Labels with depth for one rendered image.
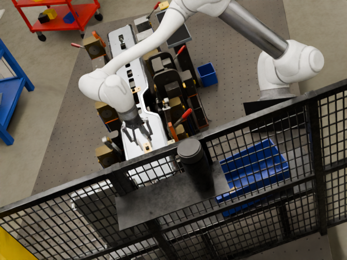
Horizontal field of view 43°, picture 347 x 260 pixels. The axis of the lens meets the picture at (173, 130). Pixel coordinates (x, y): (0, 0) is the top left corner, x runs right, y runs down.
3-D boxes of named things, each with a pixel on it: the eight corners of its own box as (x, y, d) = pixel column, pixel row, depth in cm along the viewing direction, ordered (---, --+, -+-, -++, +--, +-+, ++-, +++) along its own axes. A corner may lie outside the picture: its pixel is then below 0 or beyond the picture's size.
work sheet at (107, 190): (107, 245, 165) (70, 200, 143) (162, 224, 163) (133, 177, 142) (107, 249, 163) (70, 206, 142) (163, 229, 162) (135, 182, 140)
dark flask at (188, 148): (189, 178, 138) (173, 142, 125) (211, 170, 138) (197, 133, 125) (195, 196, 133) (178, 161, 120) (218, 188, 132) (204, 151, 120)
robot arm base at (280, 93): (289, 99, 244) (288, 89, 244) (296, 97, 222) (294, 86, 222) (256, 103, 246) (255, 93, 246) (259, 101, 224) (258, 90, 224)
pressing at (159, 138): (103, 35, 297) (101, 33, 296) (133, 23, 296) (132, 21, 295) (131, 190, 199) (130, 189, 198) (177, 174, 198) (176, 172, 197)
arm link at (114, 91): (141, 99, 190) (119, 92, 198) (128, 72, 179) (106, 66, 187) (126, 116, 185) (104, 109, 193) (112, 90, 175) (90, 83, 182)
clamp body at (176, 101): (183, 147, 248) (163, 101, 221) (201, 140, 247) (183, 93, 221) (186, 155, 243) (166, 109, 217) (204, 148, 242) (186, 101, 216)
